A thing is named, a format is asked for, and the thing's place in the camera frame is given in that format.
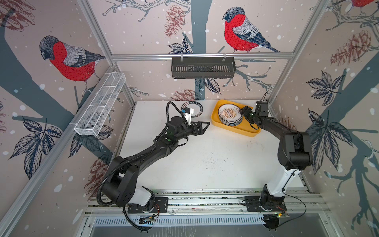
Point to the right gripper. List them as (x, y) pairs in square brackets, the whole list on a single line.
[(246, 111)]

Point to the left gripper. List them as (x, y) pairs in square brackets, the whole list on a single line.
[(200, 132)]

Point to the green lettered plate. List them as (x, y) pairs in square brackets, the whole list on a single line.
[(195, 108)]

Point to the orange sunburst plate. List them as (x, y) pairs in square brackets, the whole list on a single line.
[(229, 113)]

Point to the green rimmed plate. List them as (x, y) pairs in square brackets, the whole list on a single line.
[(231, 123)]

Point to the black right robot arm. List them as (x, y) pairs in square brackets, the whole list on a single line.
[(294, 153)]

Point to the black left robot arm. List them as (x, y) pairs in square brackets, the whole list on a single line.
[(119, 185)]

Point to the yellow plastic bin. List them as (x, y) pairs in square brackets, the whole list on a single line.
[(244, 128)]

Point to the black hanging wire basket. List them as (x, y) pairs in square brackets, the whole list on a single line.
[(203, 67)]

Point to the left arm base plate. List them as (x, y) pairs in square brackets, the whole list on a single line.
[(155, 206)]

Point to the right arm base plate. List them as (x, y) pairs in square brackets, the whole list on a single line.
[(267, 204)]

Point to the white mesh wire shelf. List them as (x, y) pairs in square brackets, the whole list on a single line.
[(97, 112)]

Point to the horizontal aluminium frame bar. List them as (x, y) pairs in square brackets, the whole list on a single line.
[(152, 57)]

